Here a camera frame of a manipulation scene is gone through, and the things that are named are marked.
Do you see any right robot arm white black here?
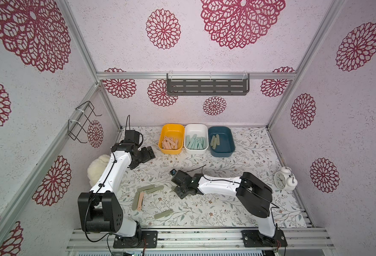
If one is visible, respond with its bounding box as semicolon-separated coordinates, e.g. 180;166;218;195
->
170;169;278;239

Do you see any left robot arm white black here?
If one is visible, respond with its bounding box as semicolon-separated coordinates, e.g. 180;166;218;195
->
78;130;155;237

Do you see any yellow plastic storage box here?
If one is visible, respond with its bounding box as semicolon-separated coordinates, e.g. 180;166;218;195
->
158;124;185;155

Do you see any dark teal storage box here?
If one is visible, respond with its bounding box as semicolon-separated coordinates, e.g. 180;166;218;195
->
208;127;236;158

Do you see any white plastic storage box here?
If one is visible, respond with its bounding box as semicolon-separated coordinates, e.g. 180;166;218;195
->
184;124;209;155

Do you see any floral patterned table mat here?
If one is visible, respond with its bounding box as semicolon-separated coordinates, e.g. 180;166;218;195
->
116;127;281;227

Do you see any white plush teddy bear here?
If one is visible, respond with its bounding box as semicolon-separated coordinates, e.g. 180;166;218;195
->
87;155;110;187

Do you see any white twin-bell alarm clock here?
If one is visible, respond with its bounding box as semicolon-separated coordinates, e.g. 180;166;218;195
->
274;166;299;192

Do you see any black wire wall rack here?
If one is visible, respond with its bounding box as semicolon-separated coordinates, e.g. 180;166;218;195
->
66;100;102;144

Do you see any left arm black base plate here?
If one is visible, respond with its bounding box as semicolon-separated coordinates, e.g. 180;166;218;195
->
113;230;158;249

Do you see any grey wall shelf rack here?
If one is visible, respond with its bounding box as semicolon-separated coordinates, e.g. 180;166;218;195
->
166;74;250;96

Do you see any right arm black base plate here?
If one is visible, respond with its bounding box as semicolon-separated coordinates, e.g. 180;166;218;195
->
241;229;288;249

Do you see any aluminium front rail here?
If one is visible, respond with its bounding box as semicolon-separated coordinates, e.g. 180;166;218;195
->
64;228;335;252

